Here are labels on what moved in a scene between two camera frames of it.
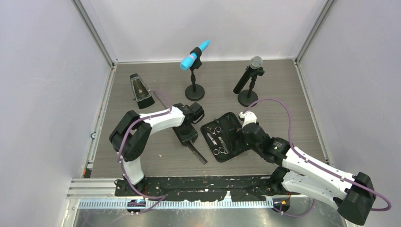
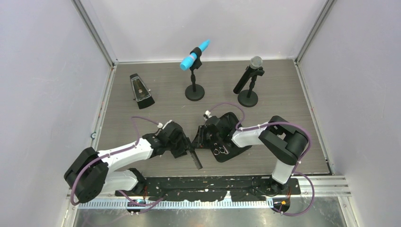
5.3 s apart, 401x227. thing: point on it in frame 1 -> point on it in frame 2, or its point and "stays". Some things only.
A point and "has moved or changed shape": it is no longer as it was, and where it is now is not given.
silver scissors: x=224 y=149 stays
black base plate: x=248 y=187 stays
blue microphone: x=186 y=63 stays
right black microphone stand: x=247 y=97 stays
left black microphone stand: x=195 y=92 stays
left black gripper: x=193 y=135 -> x=184 y=145
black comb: x=195 y=150 has moved or changed shape
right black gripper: x=240 y=135 -> x=200 y=142
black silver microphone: x=256 y=63 stays
